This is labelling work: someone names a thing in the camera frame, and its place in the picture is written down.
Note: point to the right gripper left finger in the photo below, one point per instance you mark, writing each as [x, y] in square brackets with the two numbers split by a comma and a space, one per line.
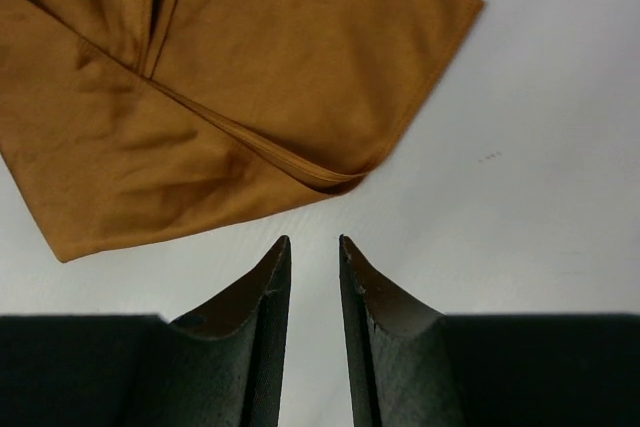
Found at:
[220, 364]

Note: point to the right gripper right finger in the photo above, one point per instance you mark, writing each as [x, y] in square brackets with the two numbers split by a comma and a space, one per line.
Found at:
[410, 365]

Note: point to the orange-brown cloth napkin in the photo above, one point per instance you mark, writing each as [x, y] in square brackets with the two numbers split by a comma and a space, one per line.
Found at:
[130, 122]

